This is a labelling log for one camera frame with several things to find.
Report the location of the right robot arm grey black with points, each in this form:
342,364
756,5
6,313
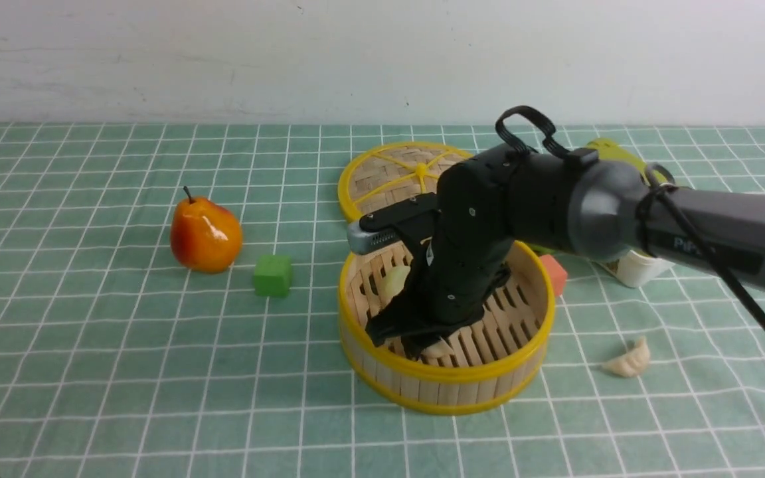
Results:
720,233

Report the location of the cream dumpling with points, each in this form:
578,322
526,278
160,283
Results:
439,350
631,364

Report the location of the green checkered tablecloth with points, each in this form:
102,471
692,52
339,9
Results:
117,361

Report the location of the orange foam cube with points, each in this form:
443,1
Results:
557,273

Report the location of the green foam cube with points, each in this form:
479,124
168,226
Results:
273,275

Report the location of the bamboo steamer tray yellow rim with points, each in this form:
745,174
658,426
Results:
484,365

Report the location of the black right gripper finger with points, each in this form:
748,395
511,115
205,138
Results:
413,346
392,323

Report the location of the woven bamboo steamer lid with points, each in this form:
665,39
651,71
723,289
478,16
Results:
389,173

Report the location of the pale green dumpling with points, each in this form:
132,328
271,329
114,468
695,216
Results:
392,283

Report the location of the green lidded white box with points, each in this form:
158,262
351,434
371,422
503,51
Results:
635,269

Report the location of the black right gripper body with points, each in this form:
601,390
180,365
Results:
452,274

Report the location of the orange red toy pear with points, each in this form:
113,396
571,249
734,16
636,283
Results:
204,236

